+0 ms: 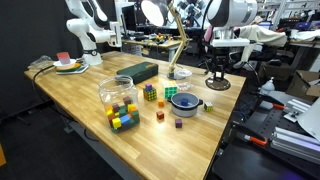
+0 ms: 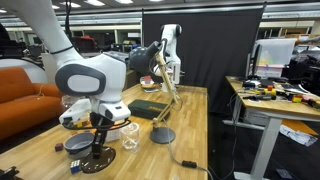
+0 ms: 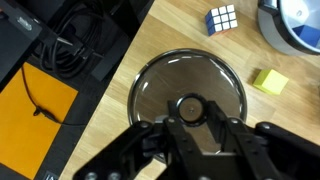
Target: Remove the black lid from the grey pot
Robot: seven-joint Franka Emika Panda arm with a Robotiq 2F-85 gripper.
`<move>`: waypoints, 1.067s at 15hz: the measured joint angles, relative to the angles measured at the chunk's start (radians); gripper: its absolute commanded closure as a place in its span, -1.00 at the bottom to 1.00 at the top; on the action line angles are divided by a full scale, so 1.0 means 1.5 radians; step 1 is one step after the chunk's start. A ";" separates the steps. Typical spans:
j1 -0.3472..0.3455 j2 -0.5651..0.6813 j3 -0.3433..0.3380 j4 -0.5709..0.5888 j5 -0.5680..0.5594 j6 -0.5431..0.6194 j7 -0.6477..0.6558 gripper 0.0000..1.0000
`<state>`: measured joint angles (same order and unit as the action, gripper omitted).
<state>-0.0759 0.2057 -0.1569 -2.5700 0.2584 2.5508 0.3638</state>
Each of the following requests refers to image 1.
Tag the blue cube in jar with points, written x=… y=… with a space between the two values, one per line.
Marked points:
x=125 y=119

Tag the grey table frame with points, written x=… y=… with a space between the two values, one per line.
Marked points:
x=100 y=153

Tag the colourful plate stack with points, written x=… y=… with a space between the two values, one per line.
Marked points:
x=75 y=69

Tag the clear plastic jar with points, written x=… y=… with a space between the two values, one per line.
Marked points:
x=116 y=90

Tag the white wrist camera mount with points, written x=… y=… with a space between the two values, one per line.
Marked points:
x=230 y=42

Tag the clear plastic cup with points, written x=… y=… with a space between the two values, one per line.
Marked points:
x=183 y=80

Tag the orange cube in jar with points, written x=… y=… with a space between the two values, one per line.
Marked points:
x=132 y=107

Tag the blue cube in pot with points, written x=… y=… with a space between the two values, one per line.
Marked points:
x=184 y=102

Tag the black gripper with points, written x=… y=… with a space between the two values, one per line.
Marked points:
x=220 y=61

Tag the white sheet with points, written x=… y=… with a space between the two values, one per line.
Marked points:
x=311 y=121

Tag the wooden background desk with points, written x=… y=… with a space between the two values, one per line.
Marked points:
x=146 y=43

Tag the large Rubik's cube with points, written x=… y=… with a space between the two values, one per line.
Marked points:
x=170 y=90

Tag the white bowl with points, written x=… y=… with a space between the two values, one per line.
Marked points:
x=71 y=62

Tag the white idle robot arm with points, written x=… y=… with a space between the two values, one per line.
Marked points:
x=90 y=30

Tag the red wooden cube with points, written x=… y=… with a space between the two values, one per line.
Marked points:
x=160 y=115

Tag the small purple block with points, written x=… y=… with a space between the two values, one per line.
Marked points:
x=148 y=86

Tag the purple wooden cube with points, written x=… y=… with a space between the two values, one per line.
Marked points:
x=178 y=123

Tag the maroon cube in jar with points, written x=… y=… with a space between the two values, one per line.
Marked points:
x=116 y=107

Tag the cardboard box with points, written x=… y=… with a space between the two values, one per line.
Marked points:
x=303 y=83

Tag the wooden desk lamp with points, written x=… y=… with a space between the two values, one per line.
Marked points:
x=153 y=11

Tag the yellow cube in jar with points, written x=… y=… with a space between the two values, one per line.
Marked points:
x=116 y=122

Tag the orange wooden cube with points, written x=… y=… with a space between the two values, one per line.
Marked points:
x=161 y=102

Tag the aluminium extrusion stack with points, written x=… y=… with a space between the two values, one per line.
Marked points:
x=295 y=145

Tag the dark green case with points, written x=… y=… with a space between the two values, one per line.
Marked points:
x=138 y=71

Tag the clear plastic bag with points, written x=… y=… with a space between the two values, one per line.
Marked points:
x=41 y=61

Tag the green cube in jar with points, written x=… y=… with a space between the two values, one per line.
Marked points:
x=123 y=110

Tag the small white-faced Rubik's cube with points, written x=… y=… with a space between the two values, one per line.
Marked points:
x=208 y=106

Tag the grey pot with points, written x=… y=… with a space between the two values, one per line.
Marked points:
x=185 y=111

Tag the black-edged Rubik's cube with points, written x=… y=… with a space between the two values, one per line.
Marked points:
x=150 y=95

